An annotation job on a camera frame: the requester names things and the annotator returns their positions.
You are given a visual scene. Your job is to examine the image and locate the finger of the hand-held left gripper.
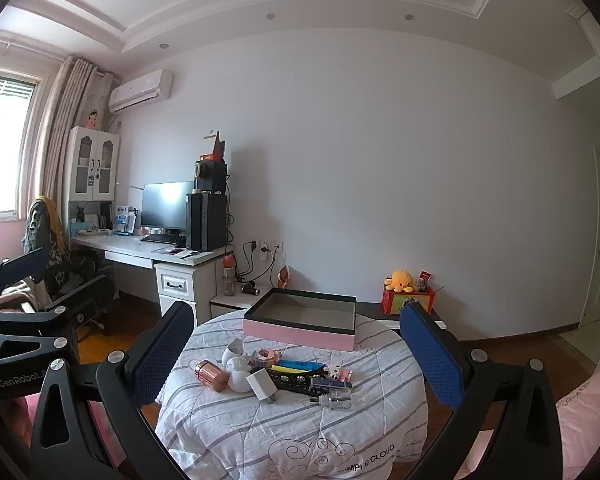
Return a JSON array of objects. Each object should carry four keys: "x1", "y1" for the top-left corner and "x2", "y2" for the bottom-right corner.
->
[
  {"x1": 0, "y1": 305, "x2": 81, "y2": 361},
  {"x1": 0, "y1": 247, "x2": 49, "y2": 306}
]

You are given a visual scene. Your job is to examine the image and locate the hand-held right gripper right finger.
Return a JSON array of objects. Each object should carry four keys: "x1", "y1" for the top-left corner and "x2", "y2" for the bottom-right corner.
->
[{"x1": 399, "y1": 302, "x2": 563, "y2": 480}]

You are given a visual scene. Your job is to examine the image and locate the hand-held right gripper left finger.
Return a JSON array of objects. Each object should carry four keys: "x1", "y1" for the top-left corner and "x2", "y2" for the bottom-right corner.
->
[{"x1": 30, "y1": 301, "x2": 196, "y2": 480}]

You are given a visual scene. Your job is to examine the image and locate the rose gold cylinder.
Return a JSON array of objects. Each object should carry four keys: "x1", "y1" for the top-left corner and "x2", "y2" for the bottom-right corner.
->
[{"x1": 195, "y1": 359, "x2": 231, "y2": 391}]

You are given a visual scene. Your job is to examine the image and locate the white plastic fan housing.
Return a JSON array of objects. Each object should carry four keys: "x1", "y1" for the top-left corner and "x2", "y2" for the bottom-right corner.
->
[{"x1": 222, "y1": 338, "x2": 248, "y2": 366}]

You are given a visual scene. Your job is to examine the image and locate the white rounded plastic piece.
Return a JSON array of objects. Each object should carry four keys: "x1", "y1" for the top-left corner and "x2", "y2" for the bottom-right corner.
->
[{"x1": 228, "y1": 367, "x2": 253, "y2": 393}]

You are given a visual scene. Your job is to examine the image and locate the pastel block toy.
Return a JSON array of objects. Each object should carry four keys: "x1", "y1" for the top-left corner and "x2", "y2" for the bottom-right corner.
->
[{"x1": 247, "y1": 347, "x2": 281, "y2": 368}]

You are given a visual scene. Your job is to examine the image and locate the white charger plug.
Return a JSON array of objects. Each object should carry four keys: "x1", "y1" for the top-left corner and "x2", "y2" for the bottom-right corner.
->
[{"x1": 246, "y1": 369, "x2": 276, "y2": 403}]

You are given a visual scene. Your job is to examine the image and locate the clear glass bottle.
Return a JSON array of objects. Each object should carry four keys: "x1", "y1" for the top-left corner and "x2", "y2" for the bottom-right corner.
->
[{"x1": 309, "y1": 392, "x2": 353, "y2": 409}]

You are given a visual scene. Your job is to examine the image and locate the black remote control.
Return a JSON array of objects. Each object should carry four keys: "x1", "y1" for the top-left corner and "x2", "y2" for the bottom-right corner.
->
[{"x1": 275, "y1": 374, "x2": 315, "y2": 395}]

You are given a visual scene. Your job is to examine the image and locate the pink storage box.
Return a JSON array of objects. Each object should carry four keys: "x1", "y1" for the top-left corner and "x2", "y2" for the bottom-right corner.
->
[{"x1": 243, "y1": 288, "x2": 357, "y2": 352}]

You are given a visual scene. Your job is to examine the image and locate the yellow black clothing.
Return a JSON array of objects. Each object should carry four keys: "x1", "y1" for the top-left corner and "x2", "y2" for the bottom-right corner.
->
[{"x1": 22, "y1": 196, "x2": 72, "y2": 271}]

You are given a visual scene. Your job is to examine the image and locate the red toy crate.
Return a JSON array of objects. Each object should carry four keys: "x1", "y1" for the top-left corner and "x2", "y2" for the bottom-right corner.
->
[{"x1": 381, "y1": 287, "x2": 437, "y2": 317}]

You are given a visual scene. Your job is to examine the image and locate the black office chair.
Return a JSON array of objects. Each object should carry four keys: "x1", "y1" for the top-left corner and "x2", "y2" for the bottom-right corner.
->
[{"x1": 22, "y1": 197, "x2": 117, "y2": 336}]

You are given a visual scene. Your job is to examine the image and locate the yellow plush octopus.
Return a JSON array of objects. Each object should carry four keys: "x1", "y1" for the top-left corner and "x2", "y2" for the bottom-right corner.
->
[{"x1": 385, "y1": 270, "x2": 417, "y2": 293}]

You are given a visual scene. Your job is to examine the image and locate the orange cap bottle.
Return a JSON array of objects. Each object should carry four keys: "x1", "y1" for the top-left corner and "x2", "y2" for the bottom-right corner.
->
[{"x1": 222, "y1": 255, "x2": 237, "y2": 297}]

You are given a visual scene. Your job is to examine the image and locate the white desk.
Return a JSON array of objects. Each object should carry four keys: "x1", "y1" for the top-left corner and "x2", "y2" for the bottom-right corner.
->
[{"x1": 70, "y1": 232, "x2": 236, "y2": 323}]

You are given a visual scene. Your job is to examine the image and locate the blue white box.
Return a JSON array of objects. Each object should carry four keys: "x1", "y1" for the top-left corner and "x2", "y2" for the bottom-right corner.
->
[{"x1": 114, "y1": 205, "x2": 137, "y2": 235}]

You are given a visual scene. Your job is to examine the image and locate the white hutch cabinet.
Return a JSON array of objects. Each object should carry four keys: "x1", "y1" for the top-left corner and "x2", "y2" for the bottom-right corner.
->
[{"x1": 67, "y1": 126, "x2": 121, "y2": 235}]

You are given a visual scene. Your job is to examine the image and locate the window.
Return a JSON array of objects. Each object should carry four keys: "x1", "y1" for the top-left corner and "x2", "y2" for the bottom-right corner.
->
[{"x1": 0, "y1": 65, "x2": 43, "y2": 218}]

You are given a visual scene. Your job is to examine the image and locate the black computer tower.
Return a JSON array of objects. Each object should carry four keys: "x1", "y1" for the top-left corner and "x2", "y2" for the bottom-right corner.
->
[{"x1": 186, "y1": 192, "x2": 228, "y2": 252}]

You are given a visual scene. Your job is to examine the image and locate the computer monitor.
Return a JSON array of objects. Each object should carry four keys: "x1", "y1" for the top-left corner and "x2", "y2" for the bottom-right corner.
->
[{"x1": 141, "y1": 181, "x2": 196, "y2": 233}]

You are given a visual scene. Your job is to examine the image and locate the beige curtain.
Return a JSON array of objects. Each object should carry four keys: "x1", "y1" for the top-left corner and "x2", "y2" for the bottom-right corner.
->
[{"x1": 30, "y1": 57, "x2": 121, "y2": 221}]

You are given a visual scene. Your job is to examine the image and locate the pink bedding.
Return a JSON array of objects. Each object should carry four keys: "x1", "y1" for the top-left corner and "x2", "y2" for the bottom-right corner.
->
[{"x1": 552, "y1": 360, "x2": 600, "y2": 480}]

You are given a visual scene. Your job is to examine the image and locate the white door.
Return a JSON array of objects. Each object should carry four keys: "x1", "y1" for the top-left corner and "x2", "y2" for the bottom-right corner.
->
[{"x1": 577, "y1": 155, "x2": 600, "y2": 331}]

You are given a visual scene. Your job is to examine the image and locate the red cardboard box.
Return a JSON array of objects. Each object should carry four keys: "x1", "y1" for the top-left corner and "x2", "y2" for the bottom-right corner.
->
[{"x1": 198, "y1": 131, "x2": 227, "y2": 163}]

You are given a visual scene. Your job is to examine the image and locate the white air conditioner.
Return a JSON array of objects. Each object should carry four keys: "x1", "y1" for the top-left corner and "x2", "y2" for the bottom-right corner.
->
[{"x1": 108, "y1": 69, "x2": 174, "y2": 113}]

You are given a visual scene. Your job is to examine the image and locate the black cables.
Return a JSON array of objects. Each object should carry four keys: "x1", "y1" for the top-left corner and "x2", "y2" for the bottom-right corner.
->
[{"x1": 234, "y1": 242, "x2": 287, "y2": 286}]

